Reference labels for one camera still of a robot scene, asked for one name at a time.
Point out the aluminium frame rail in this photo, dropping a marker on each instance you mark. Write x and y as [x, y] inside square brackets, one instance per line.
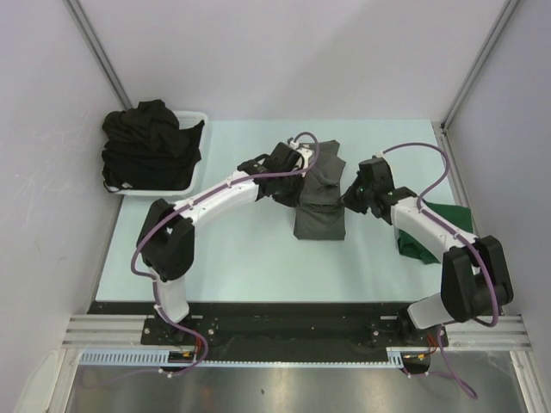
[125, 331]

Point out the light blue cable duct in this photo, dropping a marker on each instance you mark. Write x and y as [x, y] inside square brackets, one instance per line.
[177, 359]

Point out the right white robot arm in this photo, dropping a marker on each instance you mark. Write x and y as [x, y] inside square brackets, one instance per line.
[475, 278]

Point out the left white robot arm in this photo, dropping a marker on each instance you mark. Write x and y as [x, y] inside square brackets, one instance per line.
[165, 249]

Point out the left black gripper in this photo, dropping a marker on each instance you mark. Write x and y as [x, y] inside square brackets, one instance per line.
[292, 200]

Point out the green folded t shirt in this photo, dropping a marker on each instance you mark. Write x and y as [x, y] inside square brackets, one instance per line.
[410, 247]

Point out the grey t shirt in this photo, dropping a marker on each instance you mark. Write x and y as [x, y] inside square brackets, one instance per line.
[319, 215]

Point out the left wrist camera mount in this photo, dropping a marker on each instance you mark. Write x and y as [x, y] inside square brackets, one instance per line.
[306, 151]

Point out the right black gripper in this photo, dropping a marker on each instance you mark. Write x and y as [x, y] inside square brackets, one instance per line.
[348, 199]

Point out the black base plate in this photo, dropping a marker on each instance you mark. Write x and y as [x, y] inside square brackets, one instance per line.
[277, 332]

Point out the white plastic basket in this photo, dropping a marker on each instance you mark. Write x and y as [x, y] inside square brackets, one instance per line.
[186, 119]

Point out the black t shirts pile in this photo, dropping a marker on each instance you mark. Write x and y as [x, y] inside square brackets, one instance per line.
[147, 149]

